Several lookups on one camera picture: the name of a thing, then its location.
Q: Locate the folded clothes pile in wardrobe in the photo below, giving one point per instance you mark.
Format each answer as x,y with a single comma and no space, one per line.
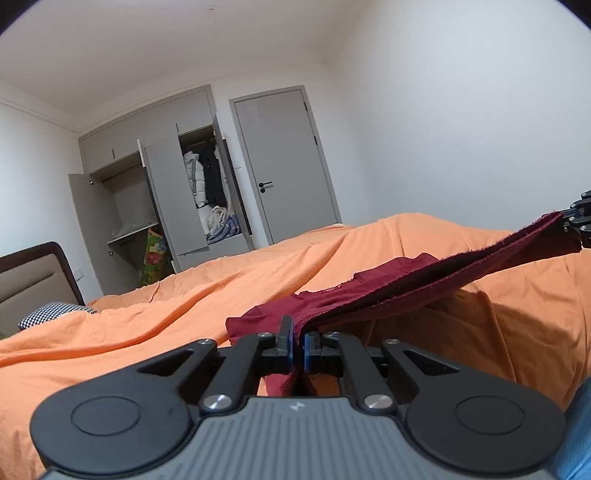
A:
218,224

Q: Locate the brown padded headboard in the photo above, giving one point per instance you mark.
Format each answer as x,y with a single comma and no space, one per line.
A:
31,278

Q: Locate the colourful bag in wardrobe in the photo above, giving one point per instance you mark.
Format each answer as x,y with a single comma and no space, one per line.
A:
154,259

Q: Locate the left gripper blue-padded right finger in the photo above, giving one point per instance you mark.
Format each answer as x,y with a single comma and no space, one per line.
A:
344,357

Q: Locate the grey open wardrobe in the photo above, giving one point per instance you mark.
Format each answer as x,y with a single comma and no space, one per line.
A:
134,179

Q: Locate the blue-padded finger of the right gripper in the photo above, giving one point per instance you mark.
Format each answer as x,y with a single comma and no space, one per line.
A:
577,219

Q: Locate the hanging clothes in wardrobe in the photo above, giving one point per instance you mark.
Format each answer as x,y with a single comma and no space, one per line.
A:
203,171

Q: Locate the grey room door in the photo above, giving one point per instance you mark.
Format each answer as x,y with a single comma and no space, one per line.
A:
285,159

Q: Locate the dark red garment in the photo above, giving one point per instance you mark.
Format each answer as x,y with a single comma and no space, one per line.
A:
415,281

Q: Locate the white wall switch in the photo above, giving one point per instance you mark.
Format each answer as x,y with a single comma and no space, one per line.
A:
80,275

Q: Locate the orange bed sheet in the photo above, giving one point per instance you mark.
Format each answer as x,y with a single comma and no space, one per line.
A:
182,308

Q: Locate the checkered blue white pillow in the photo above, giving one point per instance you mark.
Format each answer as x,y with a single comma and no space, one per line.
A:
50,312

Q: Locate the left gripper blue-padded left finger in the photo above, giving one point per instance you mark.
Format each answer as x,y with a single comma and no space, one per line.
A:
253,357

